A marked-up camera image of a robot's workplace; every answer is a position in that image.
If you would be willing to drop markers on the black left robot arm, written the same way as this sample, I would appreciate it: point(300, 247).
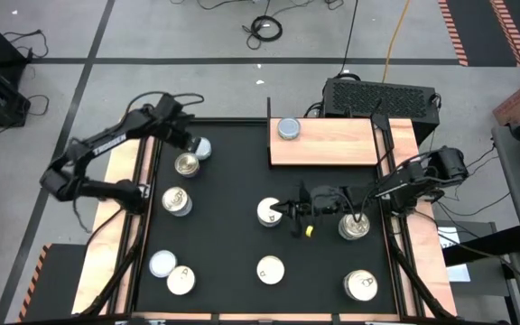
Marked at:
point(108, 143)

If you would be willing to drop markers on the green white tuna can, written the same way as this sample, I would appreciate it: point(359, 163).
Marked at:
point(205, 149)
point(162, 264)
point(289, 128)

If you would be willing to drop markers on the black computer case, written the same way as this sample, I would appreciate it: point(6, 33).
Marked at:
point(377, 97)

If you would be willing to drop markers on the white paper sheet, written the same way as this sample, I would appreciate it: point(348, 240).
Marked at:
point(448, 235)

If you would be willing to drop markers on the black aluminium frame strut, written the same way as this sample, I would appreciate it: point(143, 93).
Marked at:
point(99, 293)
point(418, 280)

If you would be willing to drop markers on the wooden shelf with black frame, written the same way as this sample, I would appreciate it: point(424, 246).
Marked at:
point(341, 144)

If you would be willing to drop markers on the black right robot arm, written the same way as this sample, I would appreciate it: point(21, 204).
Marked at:
point(415, 176)

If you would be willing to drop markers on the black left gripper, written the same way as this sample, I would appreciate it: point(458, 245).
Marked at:
point(174, 124)

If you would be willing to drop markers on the grey side table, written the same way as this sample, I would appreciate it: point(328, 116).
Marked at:
point(513, 180)

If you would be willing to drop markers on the black table mat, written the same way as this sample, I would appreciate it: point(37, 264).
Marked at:
point(224, 253)

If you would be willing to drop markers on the black beam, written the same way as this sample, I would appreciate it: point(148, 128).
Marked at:
point(485, 248)

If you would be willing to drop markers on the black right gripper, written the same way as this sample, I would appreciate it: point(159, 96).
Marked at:
point(327, 201)

